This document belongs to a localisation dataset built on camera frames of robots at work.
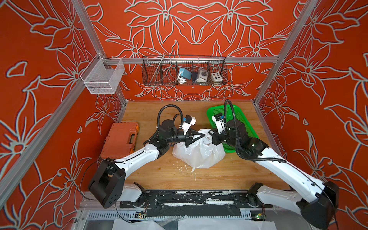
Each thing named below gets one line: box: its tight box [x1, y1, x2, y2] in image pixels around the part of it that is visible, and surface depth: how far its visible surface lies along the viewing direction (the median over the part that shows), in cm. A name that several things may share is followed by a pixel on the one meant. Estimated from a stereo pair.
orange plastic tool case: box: [100, 122, 140, 161], surface depth 96 cm
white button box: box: [210, 71, 223, 82], surface depth 96 cm
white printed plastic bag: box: [172, 128, 227, 169], surface depth 76 cm
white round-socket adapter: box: [195, 68, 208, 83], surface depth 93 cm
